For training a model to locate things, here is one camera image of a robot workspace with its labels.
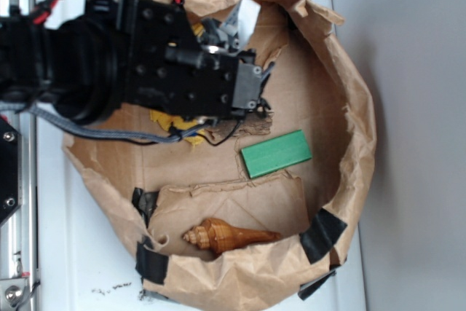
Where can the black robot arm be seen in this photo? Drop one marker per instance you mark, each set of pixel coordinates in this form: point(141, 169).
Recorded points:
point(54, 65)

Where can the brown paper bag bin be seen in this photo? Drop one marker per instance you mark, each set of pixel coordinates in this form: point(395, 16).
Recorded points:
point(152, 195)

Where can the brown spiral seashell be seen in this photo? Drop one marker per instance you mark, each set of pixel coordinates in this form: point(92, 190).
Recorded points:
point(218, 236)

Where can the green rectangular block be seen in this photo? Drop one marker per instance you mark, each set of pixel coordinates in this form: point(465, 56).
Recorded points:
point(276, 154)

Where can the yellow cloth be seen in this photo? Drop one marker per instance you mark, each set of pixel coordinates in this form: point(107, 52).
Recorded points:
point(167, 121)

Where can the white plastic tray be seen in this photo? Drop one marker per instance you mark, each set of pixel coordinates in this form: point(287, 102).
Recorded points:
point(84, 266)

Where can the dark bark wood piece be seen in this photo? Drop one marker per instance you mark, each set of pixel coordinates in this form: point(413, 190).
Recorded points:
point(255, 124)

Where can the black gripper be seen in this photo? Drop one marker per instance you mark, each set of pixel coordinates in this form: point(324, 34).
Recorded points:
point(146, 54)

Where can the black metal bracket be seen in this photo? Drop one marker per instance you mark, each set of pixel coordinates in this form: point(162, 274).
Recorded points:
point(10, 170)

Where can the aluminium frame rail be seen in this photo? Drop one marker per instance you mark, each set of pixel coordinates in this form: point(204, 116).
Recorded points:
point(19, 252)

